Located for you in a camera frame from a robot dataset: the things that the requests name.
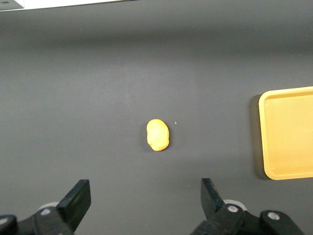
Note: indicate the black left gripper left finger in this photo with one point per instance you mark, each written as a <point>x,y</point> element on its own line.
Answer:
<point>73,205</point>

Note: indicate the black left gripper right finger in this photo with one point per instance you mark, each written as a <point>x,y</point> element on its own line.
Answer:
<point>212,203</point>

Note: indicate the yellow-orange toy potato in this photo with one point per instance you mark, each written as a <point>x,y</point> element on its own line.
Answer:
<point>157,134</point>

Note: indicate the yellow plastic tray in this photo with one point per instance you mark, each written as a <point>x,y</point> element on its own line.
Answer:
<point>288,134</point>

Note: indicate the white table border strip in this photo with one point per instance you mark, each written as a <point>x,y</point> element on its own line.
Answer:
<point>49,3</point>

